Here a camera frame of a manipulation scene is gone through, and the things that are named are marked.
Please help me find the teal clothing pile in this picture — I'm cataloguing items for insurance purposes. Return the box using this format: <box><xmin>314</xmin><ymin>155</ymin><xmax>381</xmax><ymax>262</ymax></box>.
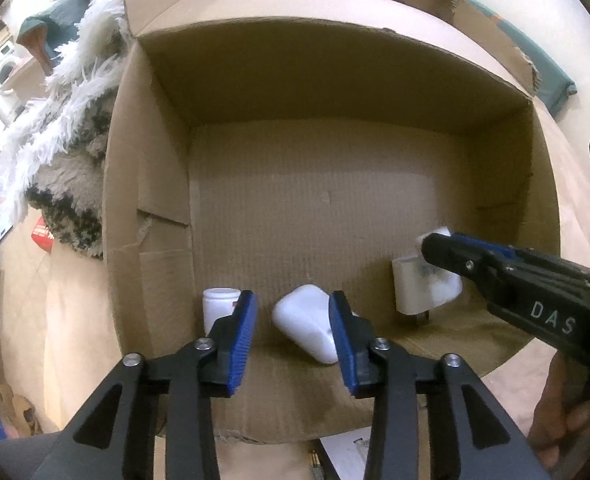
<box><xmin>16</xmin><ymin>0</ymin><xmax>90</xmax><ymax>76</ymax></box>

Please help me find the person's right hand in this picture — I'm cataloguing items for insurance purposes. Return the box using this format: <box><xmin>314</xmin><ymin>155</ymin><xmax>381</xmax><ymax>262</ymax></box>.
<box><xmin>527</xmin><ymin>352</ymin><xmax>590</xmax><ymax>470</ymax></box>

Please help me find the white wall charger adapter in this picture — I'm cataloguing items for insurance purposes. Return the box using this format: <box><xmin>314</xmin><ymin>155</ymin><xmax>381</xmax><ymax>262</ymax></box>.
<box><xmin>391</xmin><ymin>255</ymin><xmax>463</xmax><ymax>324</ymax></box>

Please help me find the white washing machine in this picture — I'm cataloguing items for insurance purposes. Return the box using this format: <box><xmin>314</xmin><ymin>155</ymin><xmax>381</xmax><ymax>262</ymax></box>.
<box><xmin>0</xmin><ymin>34</ymin><xmax>32</xmax><ymax>126</ymax></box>

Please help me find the white bottle red label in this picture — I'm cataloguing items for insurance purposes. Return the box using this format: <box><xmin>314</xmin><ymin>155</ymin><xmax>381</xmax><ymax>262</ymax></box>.
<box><xmin>203</xmin><ymin>287</ymin><xmax>240</xmax><ymax>335</ymax></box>

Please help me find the brown cardboard box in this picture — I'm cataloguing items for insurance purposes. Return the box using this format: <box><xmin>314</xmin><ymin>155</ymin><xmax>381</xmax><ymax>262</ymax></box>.
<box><xmin>103</xmin><ymin>0</ymin><xmax>560</xmax><ymax>444</ymax></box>

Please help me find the white earbuds case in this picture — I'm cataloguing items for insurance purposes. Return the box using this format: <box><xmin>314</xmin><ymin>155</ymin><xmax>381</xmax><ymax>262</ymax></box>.
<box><xmin>272</xmin><ymin>284</ymin><xmax>338</xmax><ymax>365</ymax></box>

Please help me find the shaggy black white rug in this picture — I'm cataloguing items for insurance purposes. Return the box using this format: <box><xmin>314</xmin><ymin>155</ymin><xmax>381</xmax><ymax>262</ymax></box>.
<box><xmin>0</xmin><ymin>0</ymin><xmax>134</xmax><ymax>259</ymax></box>

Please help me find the red cardboard packet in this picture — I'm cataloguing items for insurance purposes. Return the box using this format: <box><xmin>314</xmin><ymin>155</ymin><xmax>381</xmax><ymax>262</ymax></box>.
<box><xmin>31</xmin><ymin>217</ymin><xmax>54</xmax><ymax>254</ymax></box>

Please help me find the white power strip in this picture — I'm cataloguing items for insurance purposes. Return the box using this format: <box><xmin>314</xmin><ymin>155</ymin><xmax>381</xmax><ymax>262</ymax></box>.
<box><xmin>320</xmin><ymin>427</ymin><xmax>371</xmax><ymax>480</ymax></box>

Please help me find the teal cushion orange stripe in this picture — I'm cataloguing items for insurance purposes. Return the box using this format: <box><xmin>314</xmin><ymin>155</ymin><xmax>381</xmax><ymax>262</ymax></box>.
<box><xmin>464</xmin><ymin>0</ymin><xmax>578</xmax><ymax>117</ymax></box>

